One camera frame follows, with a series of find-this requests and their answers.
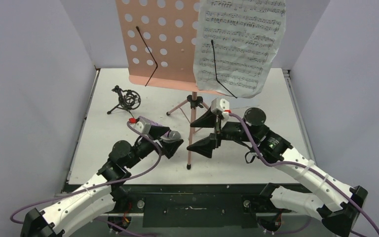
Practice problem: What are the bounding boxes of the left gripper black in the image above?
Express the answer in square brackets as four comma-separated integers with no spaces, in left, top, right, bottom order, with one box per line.
[126,125,183,169]

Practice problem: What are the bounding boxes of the purple glitter microphone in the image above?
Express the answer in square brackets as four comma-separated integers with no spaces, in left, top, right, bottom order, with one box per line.
[138,116,182,141]

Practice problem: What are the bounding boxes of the white sheet music paper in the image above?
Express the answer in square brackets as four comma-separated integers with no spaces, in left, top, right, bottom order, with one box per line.
[228,97,260,109]
[193,0,287,98]

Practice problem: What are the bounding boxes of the pink perforated music stand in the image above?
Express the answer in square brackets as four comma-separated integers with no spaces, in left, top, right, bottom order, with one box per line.
[114,0,229,170]

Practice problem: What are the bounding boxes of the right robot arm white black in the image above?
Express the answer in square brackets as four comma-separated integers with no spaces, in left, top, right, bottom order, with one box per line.
[188,108,368,237]

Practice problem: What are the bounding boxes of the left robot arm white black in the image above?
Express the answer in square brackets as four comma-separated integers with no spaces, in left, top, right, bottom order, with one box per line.
[20,123,183,237]

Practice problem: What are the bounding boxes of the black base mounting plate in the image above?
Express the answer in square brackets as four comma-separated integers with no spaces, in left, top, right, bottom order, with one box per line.
[94,184,321,229]

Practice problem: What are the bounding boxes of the left wrist camera silver box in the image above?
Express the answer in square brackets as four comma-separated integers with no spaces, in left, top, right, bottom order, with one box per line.
[128,118,152,135]

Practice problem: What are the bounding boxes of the wrist camera silver box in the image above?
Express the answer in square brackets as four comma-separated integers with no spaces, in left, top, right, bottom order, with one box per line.
[128,118,152,135]
[210,98,230,120]

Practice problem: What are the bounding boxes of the right wrist camera silver box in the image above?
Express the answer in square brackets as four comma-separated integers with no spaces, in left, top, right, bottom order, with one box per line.
[210,98,230,120]

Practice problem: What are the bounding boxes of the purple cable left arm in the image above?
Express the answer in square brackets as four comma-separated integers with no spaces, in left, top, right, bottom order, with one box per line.
[10,121,163,226]

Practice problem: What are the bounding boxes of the black microphone shock mount tripod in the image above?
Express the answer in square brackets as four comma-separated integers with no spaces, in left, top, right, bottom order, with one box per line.
[107,85,142,119]

